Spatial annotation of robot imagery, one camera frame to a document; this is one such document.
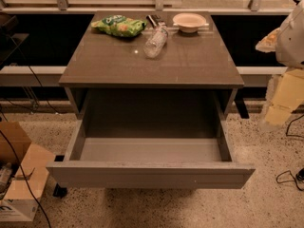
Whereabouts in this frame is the grey top drawer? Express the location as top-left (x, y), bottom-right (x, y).
top-left (46, 90), bottom-right (257, 190)

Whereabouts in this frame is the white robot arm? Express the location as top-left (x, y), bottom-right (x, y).
top-left (256, 0), bottom-right (304, 129)

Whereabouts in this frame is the grey drawer cabinet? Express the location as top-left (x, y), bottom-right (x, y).
top-left (59, 10), bottom-right (244, 112)

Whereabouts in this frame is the white bowl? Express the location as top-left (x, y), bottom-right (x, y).
top-left (173, 13), bottom-right (208, 33)

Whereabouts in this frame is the clear plastic water bottle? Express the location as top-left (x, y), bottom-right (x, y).
top-left (143, 24), bottom-right (168, 58)

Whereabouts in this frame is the green chip bag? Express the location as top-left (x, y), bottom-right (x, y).
top-left (91, 15), bottom-right (147, 37)

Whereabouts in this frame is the brown cardboard box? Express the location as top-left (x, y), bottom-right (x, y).
top-left (0, 122), bottom-right (55, 222)

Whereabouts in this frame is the black cable right floor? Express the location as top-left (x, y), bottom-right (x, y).
top-left (275, 114), bottom-right (304, 192)

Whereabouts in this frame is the black cable left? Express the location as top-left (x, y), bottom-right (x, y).
top-left (0, 31), bottom-right (61, 228)

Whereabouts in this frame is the black cabinet foot rail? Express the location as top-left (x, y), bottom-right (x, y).
top-left (53, 155), bottom-right (67, 198)

